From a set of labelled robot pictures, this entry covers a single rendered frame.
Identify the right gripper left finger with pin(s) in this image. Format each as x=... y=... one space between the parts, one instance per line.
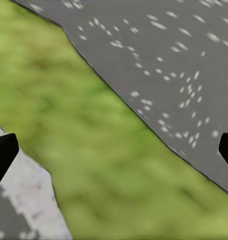
x=9 y=149

